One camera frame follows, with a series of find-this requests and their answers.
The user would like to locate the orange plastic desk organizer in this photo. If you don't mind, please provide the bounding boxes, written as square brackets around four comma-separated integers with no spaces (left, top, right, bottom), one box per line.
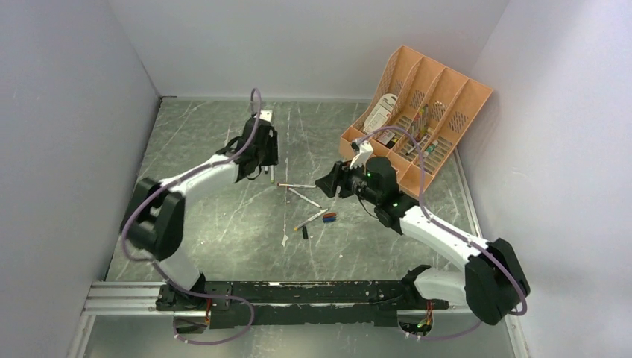
[339,45,493,196]

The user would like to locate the white product card package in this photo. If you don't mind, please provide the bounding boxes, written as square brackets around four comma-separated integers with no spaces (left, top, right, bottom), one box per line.
[362,93,398,134]

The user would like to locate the white pen diagonal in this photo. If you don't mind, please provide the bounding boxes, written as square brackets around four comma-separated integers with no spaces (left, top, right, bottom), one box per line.
[288,188,323,209]

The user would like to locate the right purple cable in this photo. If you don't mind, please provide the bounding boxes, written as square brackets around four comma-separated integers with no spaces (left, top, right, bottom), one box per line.
[355,126,528,342]

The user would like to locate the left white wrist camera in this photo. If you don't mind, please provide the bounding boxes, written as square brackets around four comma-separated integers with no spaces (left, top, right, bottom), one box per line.
[259,110,274,123]

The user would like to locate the aluminium rail frame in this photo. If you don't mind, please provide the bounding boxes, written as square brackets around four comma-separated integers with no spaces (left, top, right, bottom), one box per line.
[81,279,517,317]

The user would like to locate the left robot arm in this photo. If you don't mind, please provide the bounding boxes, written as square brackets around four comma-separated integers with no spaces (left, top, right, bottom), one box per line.
[121,110,279,310]

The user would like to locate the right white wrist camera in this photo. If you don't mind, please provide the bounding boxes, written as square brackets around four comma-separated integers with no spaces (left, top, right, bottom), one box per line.
[350,140,373,169]

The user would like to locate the markers in organizer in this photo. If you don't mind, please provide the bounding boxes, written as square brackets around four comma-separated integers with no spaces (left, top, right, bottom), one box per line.
[394,104,432,159]

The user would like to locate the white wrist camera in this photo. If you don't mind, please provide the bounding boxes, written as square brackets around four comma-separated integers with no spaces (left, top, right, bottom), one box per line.
[259,110,274,123]
[350,140,373,169]

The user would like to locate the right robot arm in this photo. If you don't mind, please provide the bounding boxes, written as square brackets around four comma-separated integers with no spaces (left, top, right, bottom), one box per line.
[315,157,530,325]

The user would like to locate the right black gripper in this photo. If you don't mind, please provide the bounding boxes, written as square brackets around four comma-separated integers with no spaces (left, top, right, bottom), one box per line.
[316,157,381,206]

